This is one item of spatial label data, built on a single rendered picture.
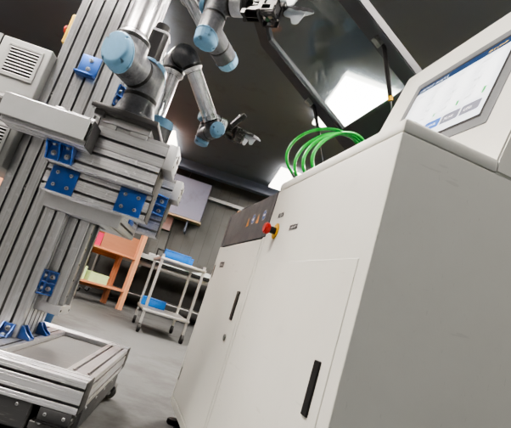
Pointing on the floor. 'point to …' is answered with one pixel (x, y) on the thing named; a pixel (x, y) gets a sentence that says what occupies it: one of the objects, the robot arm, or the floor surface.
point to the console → (404, 279)
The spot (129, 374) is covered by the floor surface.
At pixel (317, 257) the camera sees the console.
